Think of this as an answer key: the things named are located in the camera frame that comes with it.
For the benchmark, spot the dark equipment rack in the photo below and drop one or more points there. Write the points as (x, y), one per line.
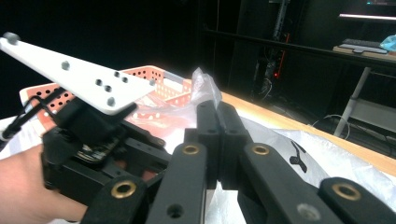
(280, 18)

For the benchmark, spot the light blue plastic bag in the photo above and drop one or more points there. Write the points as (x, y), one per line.
(389, 43)

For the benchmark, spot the white board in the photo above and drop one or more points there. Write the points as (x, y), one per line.
(21, 146)

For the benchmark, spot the dark keyboard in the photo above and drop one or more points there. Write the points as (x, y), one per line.
(364, 43)

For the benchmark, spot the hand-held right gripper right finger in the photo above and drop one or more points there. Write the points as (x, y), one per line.
(264, 180)

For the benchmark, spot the pink perforated plastic basket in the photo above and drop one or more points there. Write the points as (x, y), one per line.
(146, 73)

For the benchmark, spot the clear printed plastic bag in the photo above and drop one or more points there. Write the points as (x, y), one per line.
(327, 155)

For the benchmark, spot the glowing light strip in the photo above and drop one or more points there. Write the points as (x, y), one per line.
(367, 16)

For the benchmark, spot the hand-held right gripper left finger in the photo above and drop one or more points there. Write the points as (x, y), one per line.
(193, 174)

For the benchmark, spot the wooden table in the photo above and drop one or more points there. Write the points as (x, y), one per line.
(280, 115)

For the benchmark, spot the white-legged desk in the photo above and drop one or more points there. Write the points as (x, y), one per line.
(351, 102)

